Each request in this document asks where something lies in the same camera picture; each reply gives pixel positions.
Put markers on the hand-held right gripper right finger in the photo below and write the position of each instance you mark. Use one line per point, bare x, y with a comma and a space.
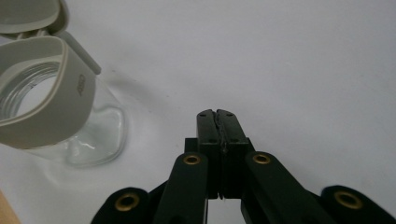
232, 133

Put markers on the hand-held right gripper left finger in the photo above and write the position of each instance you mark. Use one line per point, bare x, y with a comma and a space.
209, 130

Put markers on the clear glass jar grey lid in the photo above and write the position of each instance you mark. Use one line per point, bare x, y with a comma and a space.
59, 105

